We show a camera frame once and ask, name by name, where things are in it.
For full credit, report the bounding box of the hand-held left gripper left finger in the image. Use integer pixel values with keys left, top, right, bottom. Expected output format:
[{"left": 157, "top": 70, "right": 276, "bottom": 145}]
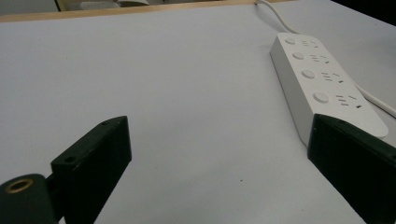
[{"left": 50, "top": 115, "right": 133, "bottom": 224}]

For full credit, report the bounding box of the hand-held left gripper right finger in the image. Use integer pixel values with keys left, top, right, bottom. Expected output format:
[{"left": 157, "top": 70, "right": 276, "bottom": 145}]
[{"left": 306, "top": 113, "right": 396, "bottom": 224}]

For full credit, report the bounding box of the white power strip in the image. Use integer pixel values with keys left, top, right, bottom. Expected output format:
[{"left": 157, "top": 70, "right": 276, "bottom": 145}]
[{"left": 269, "top": 32, "right": 389, "bottom": 147}]

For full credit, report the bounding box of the white power strip cable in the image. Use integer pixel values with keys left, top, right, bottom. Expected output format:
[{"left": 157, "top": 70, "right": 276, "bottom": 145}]
[{"left": 254, "top": 0, "right": 396, "bottom": 119}]

